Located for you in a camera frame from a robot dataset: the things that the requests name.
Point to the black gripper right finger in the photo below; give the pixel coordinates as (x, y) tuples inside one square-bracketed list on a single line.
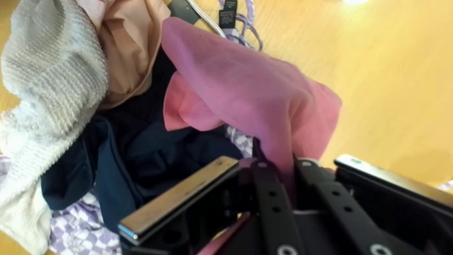
[(397, 207)]

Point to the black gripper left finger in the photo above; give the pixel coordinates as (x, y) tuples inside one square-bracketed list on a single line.
[(179, 199)]

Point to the pink shirt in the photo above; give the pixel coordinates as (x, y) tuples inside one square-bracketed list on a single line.
[(246, 86)]

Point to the navy dark garment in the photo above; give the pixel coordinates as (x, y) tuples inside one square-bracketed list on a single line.
[(156, 156)]

